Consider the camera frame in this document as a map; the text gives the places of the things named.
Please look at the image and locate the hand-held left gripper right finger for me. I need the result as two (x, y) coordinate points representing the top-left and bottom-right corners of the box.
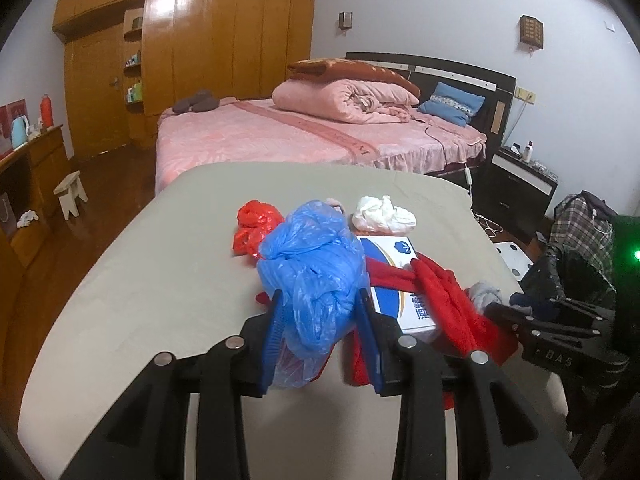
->
(352, 287), (583, 480)

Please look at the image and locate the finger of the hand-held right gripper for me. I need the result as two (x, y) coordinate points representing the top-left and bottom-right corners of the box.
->
(482, 302), (608, 345)
(510, 292), (620, 323)

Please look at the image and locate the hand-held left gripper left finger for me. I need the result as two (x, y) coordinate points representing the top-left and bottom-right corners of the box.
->
(60, 287), (286, 480)

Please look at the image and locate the red cloth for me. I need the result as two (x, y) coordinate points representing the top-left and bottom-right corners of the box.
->
(347, 252), (518, 388)

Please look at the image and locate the white and blue box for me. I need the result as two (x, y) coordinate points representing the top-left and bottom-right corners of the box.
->
(356, 234), (443, 333)

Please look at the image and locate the blue plastic bag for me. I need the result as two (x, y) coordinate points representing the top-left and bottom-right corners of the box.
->
(256, 199), (371, 358)

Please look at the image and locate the red plastic bag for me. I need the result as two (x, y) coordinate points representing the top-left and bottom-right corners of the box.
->
(232, 200), (286, 258)

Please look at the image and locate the white tissue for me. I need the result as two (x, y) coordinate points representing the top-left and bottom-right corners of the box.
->
(351, 195), (417, 236)

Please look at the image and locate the white bathroom scale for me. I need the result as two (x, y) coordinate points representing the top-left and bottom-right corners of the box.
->
(492, 240), (537, 282)

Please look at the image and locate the plaid bag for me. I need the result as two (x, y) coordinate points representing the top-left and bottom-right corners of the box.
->
(550, 191), (620, 281)

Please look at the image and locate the beige foam mat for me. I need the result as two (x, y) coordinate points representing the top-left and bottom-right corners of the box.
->
(17, 162), (571, 480)

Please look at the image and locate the black and white nightstand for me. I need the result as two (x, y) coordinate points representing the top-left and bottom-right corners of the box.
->
(472, 145), (559, 243)

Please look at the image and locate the bed with pink sheet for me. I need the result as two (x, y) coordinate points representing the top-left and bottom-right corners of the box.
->
(155, 97), (488, 196)

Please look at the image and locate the blue pillow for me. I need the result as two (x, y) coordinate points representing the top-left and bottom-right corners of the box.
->
(417, 81), (486, 126)

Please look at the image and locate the pink folded quilt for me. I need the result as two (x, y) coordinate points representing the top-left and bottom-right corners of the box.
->
(272, 77), (422, 125)

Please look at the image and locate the dark grey cloth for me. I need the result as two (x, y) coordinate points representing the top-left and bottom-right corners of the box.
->
(172, 89), (220, 115)

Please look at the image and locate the dark wooden headboard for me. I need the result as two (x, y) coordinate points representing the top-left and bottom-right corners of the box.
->
(345, 51), (517, 150)

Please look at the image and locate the small white stool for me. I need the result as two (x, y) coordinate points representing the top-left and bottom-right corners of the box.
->
(53, 170), (90, 221)

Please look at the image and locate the brown pillow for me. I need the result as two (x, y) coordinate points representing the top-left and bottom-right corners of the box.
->
(286, 58), (422, 106)

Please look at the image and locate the wooden desk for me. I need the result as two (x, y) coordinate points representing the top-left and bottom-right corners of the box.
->
(0, 124), (72, 273)

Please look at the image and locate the wooden wardrobe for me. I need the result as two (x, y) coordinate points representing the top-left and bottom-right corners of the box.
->
(51, 0), (319, 158)

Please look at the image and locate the light blue kettle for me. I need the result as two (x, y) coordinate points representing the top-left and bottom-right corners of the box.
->
(9, 114), (31, 151)

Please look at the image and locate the white power cable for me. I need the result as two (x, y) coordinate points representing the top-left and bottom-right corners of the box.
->
(464, 162), (503, 237)

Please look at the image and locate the brown wall lamp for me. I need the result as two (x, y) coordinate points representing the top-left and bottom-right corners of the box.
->
(518, 14), (544, 51)

